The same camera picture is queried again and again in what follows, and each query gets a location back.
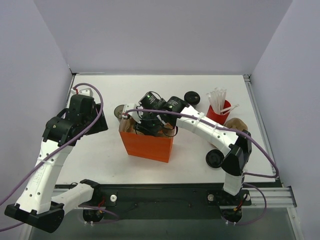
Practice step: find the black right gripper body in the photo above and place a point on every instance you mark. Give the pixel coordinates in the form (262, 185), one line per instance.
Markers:
(146, 124)

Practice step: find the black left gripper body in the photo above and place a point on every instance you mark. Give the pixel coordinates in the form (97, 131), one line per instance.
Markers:
(100, 121)

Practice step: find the orange paper bag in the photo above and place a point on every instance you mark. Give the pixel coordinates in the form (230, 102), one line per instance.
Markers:
(145, 146)

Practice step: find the black cup lid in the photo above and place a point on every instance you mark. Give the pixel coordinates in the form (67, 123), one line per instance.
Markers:
(213, 160)
(192, 95)

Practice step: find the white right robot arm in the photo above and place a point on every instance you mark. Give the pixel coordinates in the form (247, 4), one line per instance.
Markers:
(232, 149)

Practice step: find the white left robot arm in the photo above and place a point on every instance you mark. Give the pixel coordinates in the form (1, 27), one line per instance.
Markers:
(36, 206)

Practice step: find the black cup lid on table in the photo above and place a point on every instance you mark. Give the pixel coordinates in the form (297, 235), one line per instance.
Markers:
(213, 160)

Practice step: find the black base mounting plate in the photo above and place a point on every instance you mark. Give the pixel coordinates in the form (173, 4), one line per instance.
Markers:
(105, 216)

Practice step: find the brown cardboard cup carrier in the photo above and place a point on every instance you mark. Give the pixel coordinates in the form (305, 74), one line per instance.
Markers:
(236, 123)

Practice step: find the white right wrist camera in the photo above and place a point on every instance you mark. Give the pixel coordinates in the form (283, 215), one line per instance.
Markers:
(132, 111)

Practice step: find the aluminium frame rail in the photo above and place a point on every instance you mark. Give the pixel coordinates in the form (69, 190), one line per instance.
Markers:
(270, 197)

